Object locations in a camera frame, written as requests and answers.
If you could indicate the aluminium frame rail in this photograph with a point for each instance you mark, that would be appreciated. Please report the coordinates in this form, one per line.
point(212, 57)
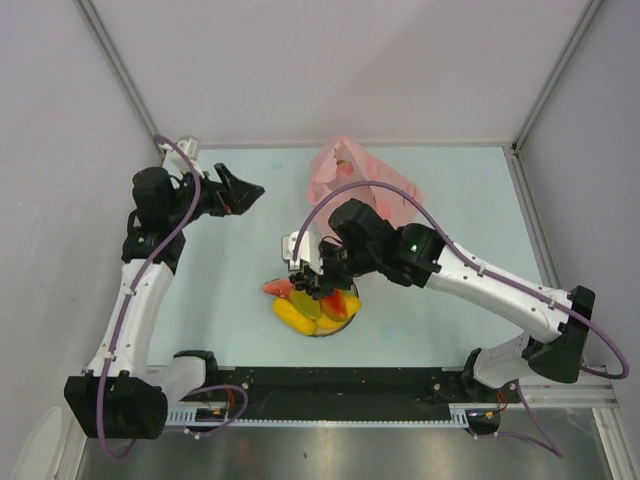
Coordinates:
point(575, 390)

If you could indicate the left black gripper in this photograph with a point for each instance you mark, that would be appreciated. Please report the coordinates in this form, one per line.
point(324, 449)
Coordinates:
point(232, 196)

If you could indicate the red fake mango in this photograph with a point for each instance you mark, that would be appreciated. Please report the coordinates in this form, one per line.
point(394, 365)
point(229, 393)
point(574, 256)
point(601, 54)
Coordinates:
point(334, 306)

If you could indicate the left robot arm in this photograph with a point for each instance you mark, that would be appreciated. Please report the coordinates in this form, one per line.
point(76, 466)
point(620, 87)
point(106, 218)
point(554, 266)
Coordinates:
point(115, 397)

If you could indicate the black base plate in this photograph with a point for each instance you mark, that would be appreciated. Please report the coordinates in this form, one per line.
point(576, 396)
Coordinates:
point(357, 394)

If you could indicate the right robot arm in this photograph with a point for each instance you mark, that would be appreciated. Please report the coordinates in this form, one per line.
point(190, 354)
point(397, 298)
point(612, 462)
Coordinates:
point(552, 340)

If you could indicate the white slotted cable duct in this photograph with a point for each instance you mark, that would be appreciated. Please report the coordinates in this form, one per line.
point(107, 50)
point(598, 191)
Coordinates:
point(204, 417)

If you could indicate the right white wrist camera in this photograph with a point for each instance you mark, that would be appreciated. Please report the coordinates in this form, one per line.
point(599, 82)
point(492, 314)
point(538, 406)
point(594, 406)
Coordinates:
point(301, 250)

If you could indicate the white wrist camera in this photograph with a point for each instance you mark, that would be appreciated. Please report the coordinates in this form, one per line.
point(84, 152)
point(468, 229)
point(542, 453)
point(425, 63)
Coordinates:
point(189, 146)
point(301, 250)

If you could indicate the orange yellow fake mango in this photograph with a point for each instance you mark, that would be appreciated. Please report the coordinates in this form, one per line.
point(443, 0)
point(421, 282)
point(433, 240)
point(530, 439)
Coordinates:
point(353, 304)

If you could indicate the red watermelon slice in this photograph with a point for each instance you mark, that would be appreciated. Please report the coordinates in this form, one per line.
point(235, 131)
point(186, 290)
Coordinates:
point(278, 287)

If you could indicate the black fake grapes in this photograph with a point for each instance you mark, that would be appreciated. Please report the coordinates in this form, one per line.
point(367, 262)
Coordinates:
point(312, 284)

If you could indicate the yellow fake banana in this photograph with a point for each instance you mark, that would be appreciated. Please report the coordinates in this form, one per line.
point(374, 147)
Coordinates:
point(289, 315)

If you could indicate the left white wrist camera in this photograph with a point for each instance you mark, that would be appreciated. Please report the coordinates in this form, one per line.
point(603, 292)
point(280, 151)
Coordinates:
point(189, 146)

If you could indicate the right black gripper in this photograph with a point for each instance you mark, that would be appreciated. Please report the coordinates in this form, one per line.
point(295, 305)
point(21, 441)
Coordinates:
point(325, 248)

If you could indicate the round printed plate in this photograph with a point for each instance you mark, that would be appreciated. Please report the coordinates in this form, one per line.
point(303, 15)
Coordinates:
point(324, 333)

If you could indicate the yellow fake starfruit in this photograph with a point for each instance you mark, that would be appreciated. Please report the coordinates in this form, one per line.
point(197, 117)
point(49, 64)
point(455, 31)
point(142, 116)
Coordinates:
point(305, 304)

